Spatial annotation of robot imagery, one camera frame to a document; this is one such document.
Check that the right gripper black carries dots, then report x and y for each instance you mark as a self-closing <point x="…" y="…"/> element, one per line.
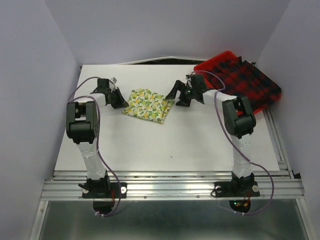
<point x="177" y="86"/>

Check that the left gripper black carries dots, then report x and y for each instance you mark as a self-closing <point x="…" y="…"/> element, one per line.
<point x="121" y="102"/>

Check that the lemon print skirt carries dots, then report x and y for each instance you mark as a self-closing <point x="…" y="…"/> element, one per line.
<point x="148" y="105"/>

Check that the red black plaid skirt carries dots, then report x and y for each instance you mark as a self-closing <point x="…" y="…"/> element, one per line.
<point x="250" y="82"/>

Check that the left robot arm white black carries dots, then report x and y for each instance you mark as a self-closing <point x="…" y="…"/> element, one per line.
<point x="83" y="122"/>

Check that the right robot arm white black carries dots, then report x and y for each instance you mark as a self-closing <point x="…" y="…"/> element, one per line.
<point x="237" y="122"/>

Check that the red plastic tray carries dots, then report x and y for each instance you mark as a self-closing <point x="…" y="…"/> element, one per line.
<point x="212" y="65"/>

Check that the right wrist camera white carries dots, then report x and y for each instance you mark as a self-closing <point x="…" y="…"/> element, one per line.
<point x="188" y="79"/>

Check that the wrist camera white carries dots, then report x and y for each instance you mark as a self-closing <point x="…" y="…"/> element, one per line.
<point x="113" y="80"/>
<point x="188" y="79"/>

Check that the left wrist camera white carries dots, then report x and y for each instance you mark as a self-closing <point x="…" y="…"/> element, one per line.
<point x="113" y="80"/>

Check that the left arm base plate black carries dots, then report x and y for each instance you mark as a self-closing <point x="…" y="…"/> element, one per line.
<point x="115" y="191"/>

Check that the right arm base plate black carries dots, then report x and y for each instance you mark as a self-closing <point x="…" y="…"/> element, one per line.
<point x="229" y="189"/>

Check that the aluminium frame rails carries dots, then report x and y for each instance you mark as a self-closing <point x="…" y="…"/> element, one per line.
<point x="174" y="205"/>

